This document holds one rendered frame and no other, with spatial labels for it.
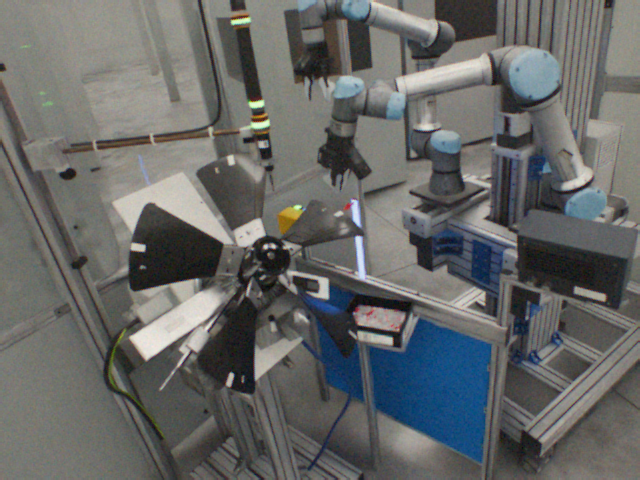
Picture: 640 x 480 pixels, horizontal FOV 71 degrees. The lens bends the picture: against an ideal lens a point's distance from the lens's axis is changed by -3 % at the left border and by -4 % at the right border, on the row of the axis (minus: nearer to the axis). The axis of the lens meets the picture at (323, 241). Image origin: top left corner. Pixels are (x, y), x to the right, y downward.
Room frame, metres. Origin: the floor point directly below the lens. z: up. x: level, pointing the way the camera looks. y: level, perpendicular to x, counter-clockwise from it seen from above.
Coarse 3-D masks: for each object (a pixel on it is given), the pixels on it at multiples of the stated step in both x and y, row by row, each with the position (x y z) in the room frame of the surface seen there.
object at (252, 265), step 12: (264, 240) 1.12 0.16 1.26; (276, 240) 1.14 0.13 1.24; (252, 252) 1.08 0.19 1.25; (264, 252) 1.10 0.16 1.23; (276, 252) 1.11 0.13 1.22; (288, 252) 1.12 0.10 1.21; (240, 264) 1.14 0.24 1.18; (252, 264) 1.06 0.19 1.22; (264, 264) 1.07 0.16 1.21; (276, 264) 1.08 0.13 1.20; (288, 264) 1.09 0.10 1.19; (240, 276) 1.11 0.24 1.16; (252, 276) 1.07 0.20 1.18; (276, 276) 1.06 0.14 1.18; (240, 288) 1.10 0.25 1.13; (264, 288) 1.11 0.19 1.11
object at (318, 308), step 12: (300, 288) 1.13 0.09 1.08; (312, 300) 1.09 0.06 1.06; (312, 312) 1.02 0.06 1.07; (324, 312) 1.06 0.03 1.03; (336, 312) 1.12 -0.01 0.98; (324, 324) 1.01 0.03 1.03; (336, 324) 1.04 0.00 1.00; (348, 324) 1.09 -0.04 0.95; (336, 336) 0.99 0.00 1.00; (348, 336) 1.03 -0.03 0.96; (348, 348) 0.98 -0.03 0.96
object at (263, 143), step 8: (232, 0) 1.19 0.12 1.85; (240, 0) 1.19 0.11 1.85; (232, 8) 1.19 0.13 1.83; (240, 8) 1.18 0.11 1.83; (256, 136) 1.19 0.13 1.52; (264, 136) 1.18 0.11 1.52; (264, 144) 1.18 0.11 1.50; (264, 152) 1.18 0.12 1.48; (264, 168) 1.20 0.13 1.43; (272, 168) 1.19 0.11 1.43
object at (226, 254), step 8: (224, 248) 1.09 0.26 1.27; (232, 248) 1.10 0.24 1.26; (240, 248) 1.11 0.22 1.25; (224, 256) 1.09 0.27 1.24; (232, 256) 1.10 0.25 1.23; (240, 256) 1.11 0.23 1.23; (224, 264) 1.09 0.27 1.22; (232, 264) 1.10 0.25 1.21; (216, 272) 1.09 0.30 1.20; (224, 272) 1.09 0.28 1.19; (232, 272) 1.10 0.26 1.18
